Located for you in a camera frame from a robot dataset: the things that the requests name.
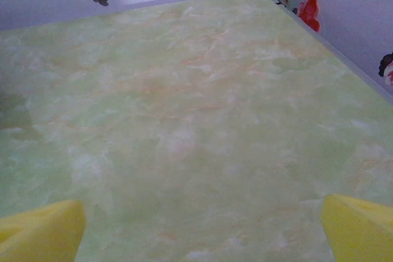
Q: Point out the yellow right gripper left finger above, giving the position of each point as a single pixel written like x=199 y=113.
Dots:
x=40 y=234

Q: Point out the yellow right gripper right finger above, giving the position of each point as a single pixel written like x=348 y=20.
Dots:
x=359 y=231

